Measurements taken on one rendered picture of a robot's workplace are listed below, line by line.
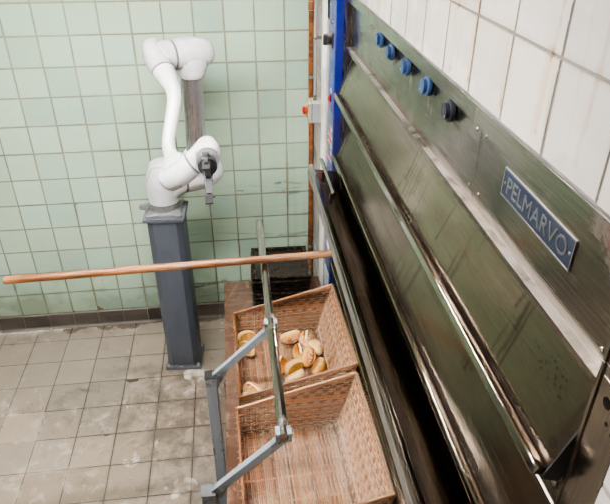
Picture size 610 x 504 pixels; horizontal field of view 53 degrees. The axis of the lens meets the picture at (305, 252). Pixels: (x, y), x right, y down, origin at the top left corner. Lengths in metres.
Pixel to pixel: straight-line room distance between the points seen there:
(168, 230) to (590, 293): 2.51
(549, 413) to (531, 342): 0.12
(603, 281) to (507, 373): 0.29
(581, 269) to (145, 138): 2.86
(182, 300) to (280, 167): 0.94
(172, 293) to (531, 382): 2.56
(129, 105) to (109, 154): 0.31
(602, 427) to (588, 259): 0.22
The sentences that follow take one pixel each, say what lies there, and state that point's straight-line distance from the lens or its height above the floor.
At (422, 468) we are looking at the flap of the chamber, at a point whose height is 1.41.
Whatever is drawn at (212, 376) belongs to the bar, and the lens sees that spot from 2.21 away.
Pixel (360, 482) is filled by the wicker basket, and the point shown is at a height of 0.65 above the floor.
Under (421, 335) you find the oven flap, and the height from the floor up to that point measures 1.49.
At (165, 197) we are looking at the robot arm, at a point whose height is 1.11.
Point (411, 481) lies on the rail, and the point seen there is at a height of 1.44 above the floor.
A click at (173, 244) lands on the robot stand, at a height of 0.85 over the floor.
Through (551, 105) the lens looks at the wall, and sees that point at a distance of 0.94.
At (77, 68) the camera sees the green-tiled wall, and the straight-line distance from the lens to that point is 3.42.
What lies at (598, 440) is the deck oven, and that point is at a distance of 0.91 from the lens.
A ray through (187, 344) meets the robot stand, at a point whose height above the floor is 0.18.
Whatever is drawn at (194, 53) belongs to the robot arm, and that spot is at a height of 1.78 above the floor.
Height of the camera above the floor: 2.45
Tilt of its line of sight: 32 degrees down
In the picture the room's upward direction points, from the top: straight up
